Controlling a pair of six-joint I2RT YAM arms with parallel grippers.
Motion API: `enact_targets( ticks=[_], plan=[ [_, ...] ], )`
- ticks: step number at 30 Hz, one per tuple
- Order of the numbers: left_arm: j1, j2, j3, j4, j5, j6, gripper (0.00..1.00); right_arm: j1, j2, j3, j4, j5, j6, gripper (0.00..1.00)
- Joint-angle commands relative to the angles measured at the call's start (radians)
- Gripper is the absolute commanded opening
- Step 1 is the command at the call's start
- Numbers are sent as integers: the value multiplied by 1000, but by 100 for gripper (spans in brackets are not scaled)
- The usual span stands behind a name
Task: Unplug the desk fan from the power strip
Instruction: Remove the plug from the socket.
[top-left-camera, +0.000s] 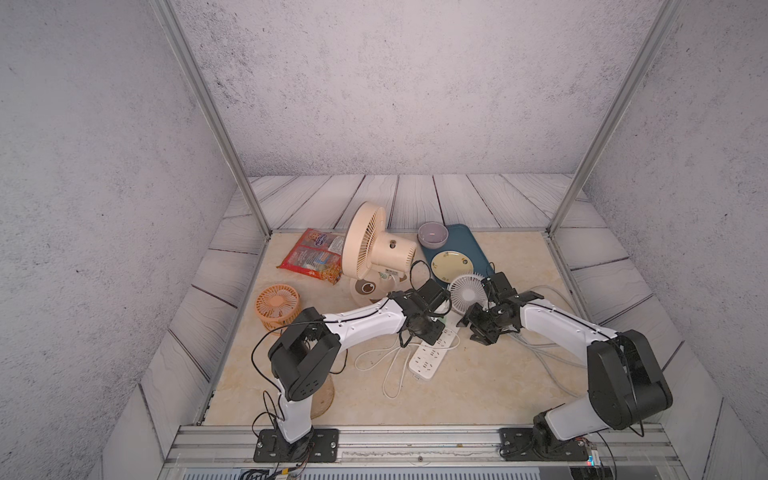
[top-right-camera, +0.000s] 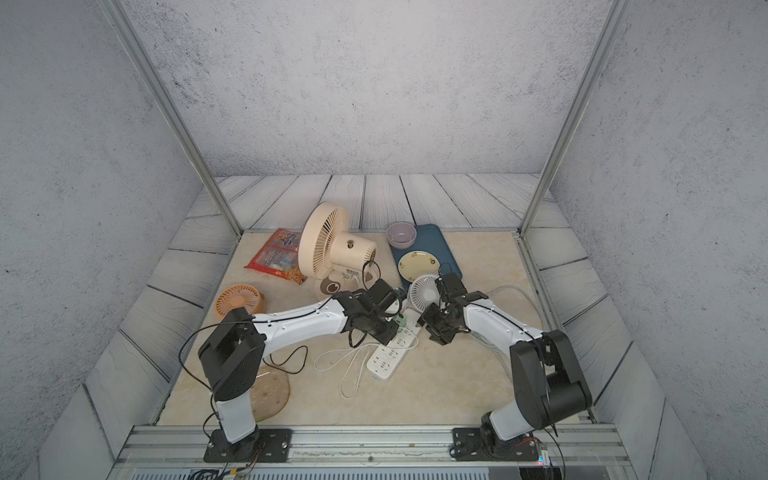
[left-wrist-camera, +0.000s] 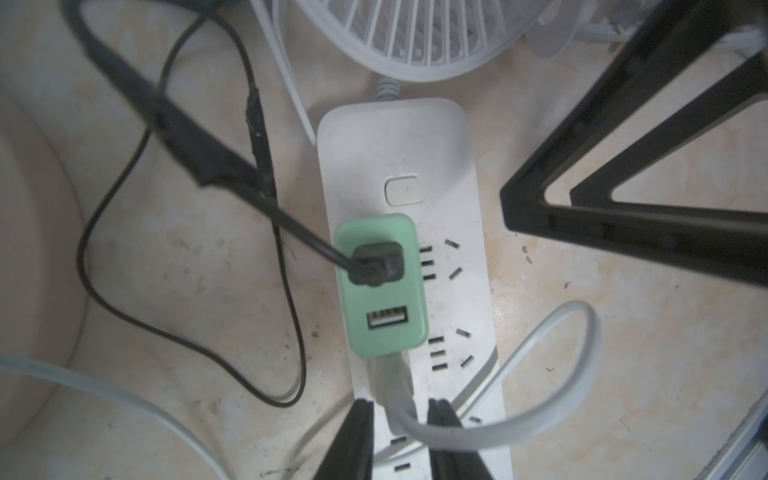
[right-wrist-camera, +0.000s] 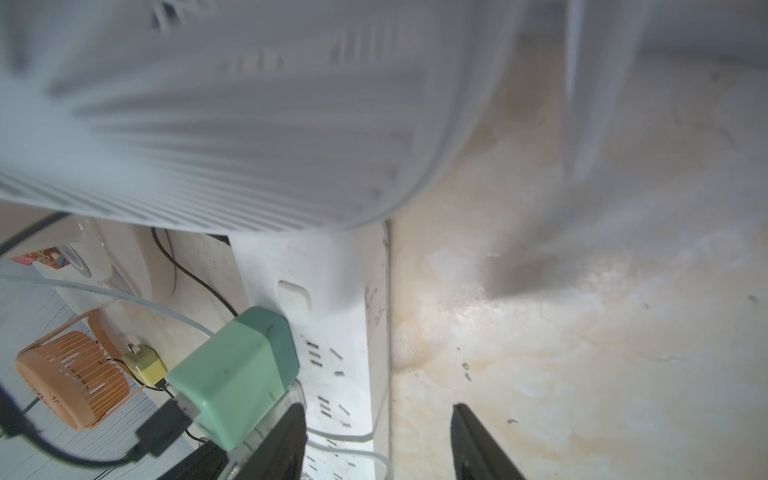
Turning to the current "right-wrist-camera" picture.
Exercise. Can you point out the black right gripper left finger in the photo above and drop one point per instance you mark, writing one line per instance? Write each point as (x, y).
(279, 453)

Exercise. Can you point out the green plug adapter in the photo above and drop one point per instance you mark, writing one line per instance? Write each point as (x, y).
(237, 376)

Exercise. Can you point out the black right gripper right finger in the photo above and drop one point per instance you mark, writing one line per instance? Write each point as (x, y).
(476, 455)

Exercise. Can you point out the small orange fan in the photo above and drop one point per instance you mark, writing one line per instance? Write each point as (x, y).
(76, 371)

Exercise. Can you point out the white power strip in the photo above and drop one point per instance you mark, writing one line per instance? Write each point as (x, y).
(334, 291)

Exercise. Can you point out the red candy bag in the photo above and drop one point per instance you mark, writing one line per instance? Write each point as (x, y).
(51, 257)

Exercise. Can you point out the yellow plug adapter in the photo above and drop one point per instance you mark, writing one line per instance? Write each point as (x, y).
(145, 365)

